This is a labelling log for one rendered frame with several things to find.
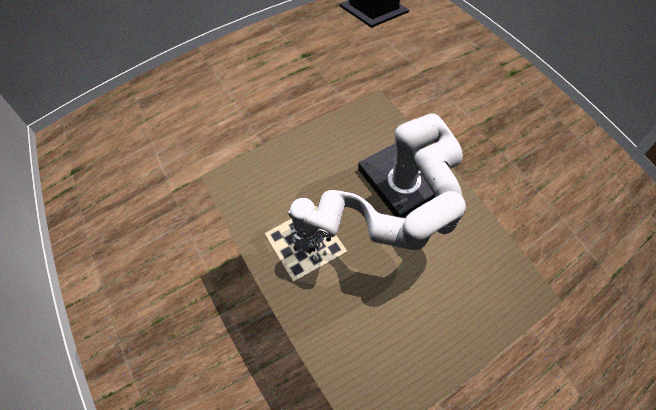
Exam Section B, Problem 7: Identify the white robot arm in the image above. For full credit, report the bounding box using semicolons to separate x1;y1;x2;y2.
288;114;466;250

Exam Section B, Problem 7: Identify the chessboard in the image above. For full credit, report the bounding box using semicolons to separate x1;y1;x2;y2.
265;219;347;282

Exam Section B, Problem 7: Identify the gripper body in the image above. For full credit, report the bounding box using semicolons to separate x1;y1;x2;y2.
292;233;325;253

